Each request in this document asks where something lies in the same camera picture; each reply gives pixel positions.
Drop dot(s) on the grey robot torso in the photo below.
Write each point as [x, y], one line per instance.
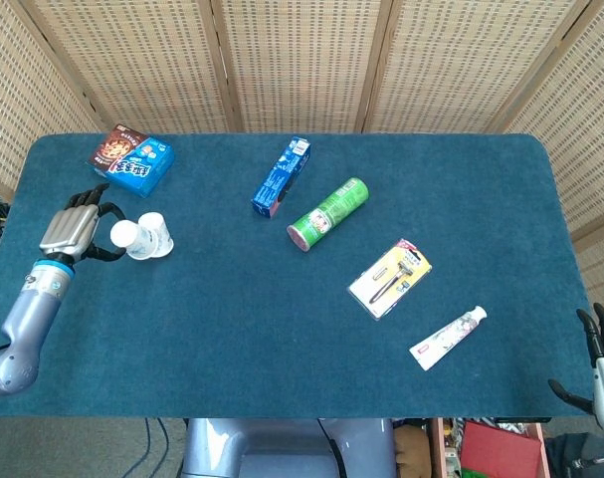
[281, 448]

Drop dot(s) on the dark blue cloth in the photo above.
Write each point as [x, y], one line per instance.
[572, 455]

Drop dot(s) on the long blue cookie box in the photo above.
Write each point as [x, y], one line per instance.
[280, 179]

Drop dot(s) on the white floral toothpaste tube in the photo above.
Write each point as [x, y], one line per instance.
[446, 338]

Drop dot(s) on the razor blister pack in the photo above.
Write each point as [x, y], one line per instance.
[391, 279]

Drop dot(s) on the brown plush item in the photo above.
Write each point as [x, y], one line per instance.
[411, 450]

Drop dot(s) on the red box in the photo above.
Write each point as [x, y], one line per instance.
[500, 448]

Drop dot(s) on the blue brown cookie box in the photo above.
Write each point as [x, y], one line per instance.
[132, 162]

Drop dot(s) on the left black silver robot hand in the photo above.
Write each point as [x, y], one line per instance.
[70, 229]

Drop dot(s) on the green chips can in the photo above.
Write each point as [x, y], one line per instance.
[329, 214]

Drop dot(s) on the bamboo folding screen panel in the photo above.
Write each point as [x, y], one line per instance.
[18, 99]
[301, 65]
[585, 149]
[461, 65]
[142, 65]

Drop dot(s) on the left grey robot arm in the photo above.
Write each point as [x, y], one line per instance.
[28, 313]

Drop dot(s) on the blue carpet table cover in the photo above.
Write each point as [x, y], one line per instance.
[261, 323]

